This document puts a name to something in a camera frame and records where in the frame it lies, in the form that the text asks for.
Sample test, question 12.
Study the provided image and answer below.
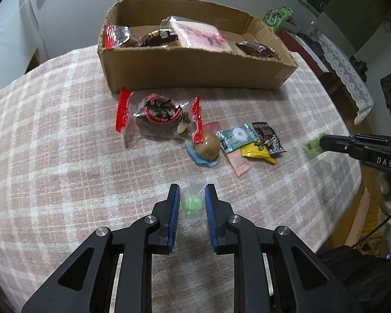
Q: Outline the pink candy packet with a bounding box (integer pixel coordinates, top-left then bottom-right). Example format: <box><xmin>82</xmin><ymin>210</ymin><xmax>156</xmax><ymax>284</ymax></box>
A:
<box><xmin>226</xmin><ymin>150</ymin><xmax>251</xmax><ymax>177</ymax></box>

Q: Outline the cardboard box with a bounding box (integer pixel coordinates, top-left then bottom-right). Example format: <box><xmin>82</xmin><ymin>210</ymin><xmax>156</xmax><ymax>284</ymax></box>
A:
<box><xmin>97</xmin><ymin>0</ymin><xmax>298</xmax><ymax>92</ymax></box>

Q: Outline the red-ended clear snack packet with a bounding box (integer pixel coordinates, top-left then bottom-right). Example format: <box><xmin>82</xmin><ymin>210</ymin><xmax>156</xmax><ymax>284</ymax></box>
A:
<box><xmin>102</xmin><ymin>25</ymin><xmax>140</xmax><ymax>50</ymax></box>
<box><xmin>115</xmin><ymin>87</ymin><xmax>204</xmax><ymax>144</ymax></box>

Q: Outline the pink bread package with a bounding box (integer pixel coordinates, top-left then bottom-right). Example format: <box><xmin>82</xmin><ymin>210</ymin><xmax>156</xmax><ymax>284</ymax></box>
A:
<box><xmin>161</xmin><ymin>16</ymin><xmax>233</xmax><ymax>53</ymax></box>

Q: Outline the dark chocolate bar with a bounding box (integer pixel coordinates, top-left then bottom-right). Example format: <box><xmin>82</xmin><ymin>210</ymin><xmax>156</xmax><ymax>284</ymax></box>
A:
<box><xmin>235</xmin><ymin>41</ymin><xmax>281</xmax><ymax>61</ymax></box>

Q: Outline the packaged braised egg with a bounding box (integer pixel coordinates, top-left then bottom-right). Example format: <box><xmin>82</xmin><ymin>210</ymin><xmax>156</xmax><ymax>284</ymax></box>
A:
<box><xmin>185</xmin><ymin>121</ymin><xmax>222</xmax><ymax>167</ymax></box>

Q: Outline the green tissue box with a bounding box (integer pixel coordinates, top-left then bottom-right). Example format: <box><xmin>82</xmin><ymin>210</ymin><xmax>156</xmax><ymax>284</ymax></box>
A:
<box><xmin>263</xmin><ymin>7</ymin><xmax>294</xmax><ymax>33</ymax></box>

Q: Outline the brown labelled snack bar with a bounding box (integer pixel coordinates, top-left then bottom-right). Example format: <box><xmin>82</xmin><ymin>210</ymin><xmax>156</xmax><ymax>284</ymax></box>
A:
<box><xmin>140</xmin><ymin>29</ymin><xmax>180</xmax><ymax>48</ymax></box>

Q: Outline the yellow candy packet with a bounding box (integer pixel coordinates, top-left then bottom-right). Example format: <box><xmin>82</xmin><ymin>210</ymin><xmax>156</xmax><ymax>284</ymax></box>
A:
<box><xmin>240</xmin><ymin>142</ymin><xmax>277</xmax><ymax>164</ymax></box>

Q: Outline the small green packet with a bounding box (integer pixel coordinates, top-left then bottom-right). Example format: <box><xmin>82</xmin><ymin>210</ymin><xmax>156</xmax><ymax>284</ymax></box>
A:
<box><xmin>304</xmin><ymin>134</ymin><xmax>326</xmax><ymax>160</ymax></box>

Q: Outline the white lace cloth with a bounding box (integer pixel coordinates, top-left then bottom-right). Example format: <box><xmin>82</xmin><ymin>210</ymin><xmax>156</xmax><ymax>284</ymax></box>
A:
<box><xmin>316</xmin><ymin>33</ymin><xmax>375</xmax><ymax>124</ymax></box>

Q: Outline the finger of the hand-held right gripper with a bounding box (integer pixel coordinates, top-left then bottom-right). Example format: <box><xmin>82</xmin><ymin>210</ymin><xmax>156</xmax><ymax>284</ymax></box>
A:
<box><xmin>319</xmin><ymin>133</ymin><xmax>391</xmax><ymax>158</ymax></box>

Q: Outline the black candy packet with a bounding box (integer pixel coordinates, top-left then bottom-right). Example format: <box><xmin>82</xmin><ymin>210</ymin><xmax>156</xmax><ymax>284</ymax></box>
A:
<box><xmin>252</xmin><ymin>122</ymin><xmax>286</xmax><ymax>154</ymax></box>

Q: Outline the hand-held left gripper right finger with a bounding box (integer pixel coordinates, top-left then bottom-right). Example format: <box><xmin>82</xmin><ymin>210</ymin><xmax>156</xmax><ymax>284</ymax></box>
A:
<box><xmin>205</xmin><ymin>184</ymin><xmax>366</xmax><ymax>313</ymax></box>

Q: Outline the teal ring candy packet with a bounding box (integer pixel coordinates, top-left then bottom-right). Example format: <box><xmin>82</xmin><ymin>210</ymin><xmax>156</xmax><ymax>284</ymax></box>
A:
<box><xmin>216</xmin><ymin>122</ymin><xmax>259</xmax><ymax>154</ymax></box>

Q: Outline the green round candy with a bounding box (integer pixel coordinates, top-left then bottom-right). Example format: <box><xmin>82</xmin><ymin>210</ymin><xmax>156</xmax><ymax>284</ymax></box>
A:
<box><xmin>174</xmin><ymin>176</ymin><xmax>209</xmax><ymax>217</ymax></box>

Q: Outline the dark figurine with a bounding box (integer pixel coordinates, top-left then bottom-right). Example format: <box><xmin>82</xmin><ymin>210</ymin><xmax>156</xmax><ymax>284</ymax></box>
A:
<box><xmin>349</xmin><ymin>55</ymin><xmax>369</xmax><ymax>80</ymax></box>

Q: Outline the fuzzy grey clothing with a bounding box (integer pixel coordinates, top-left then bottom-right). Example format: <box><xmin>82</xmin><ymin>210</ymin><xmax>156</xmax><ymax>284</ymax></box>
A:
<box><xmin>375</xmin><ymin>170</ymin><xmax>391</xmax><ymax>232</ymax></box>

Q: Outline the red shoebox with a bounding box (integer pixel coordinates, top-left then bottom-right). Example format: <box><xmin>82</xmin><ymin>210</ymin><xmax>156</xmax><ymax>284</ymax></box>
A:
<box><xmin>277</xmin><ymin>28</ymin><xmax>333</xmax><ymax>75</ymax></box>

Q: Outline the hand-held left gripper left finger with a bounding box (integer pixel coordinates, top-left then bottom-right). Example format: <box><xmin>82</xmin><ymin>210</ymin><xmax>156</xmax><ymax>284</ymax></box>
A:
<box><xmin>21</xmin><ymin>183</ymin><xmax>181</xmax><ymax>313</ymax></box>

